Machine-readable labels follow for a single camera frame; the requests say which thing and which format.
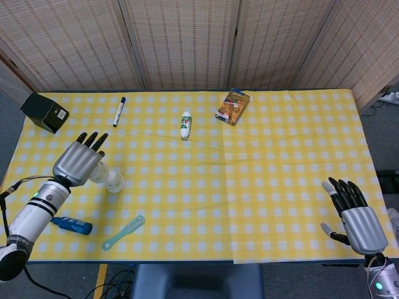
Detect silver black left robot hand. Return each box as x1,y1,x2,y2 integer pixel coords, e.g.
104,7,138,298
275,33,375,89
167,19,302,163
52,131,110,188

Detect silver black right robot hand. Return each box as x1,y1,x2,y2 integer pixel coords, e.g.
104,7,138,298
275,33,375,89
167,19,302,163
320,177,390,256

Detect clear plastic cup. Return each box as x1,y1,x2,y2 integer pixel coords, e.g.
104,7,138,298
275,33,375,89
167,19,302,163
88,160,110,187

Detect white floral paper cup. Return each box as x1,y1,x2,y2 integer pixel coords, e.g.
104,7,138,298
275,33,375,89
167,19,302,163
105,171,126,193

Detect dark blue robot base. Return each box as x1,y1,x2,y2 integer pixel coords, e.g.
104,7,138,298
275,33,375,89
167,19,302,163
132,263,264,299

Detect grey sneaker shoe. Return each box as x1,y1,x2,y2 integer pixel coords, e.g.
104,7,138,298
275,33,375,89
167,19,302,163
387,207,399,247

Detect black floor stand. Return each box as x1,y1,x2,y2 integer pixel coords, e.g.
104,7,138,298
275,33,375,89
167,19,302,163
377,169,399,194

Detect black cardboard box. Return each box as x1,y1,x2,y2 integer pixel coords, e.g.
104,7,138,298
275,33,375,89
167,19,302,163
19,92,70,135

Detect blue plastic bottle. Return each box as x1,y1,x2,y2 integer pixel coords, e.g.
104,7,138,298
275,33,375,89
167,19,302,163
49,216,94,235

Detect white blue-capped marker pen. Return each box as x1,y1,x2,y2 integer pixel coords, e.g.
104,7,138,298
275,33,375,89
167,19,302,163
112,96,127,128

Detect teal plastic brush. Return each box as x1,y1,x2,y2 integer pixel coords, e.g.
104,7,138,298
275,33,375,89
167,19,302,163
101,214,146,252

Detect white green-label bottle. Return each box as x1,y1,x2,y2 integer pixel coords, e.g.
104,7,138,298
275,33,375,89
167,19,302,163
179,110,193,141

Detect white power strip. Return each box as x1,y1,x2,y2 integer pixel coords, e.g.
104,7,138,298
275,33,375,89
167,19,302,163
378,89,399,105

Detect yellow white checked tablecloth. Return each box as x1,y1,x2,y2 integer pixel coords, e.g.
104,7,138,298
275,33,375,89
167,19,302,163
6,89,386,265

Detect woven folding screen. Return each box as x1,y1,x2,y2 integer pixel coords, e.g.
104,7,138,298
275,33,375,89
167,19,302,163
0,0,399,115

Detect orange blue card box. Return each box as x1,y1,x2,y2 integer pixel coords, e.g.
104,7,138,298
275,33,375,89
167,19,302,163
214,87,251,126

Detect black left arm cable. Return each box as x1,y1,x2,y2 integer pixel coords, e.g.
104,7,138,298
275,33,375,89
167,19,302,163
0,175,56,237

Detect black floor cables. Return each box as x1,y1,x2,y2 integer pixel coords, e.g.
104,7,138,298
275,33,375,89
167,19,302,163
23,267,135,299

